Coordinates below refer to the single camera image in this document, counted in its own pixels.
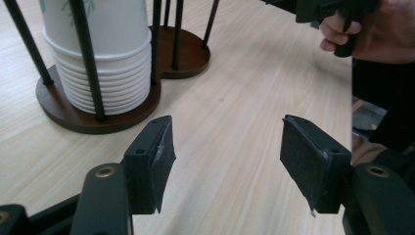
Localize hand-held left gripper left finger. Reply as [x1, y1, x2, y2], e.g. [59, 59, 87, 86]
[122, 115, 177, 215]

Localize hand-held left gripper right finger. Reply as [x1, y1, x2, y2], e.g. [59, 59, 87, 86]
[279, 114, 353, 218]

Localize wooden cup holder black rods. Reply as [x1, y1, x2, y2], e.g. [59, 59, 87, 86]
[3, 0, 221, 135]

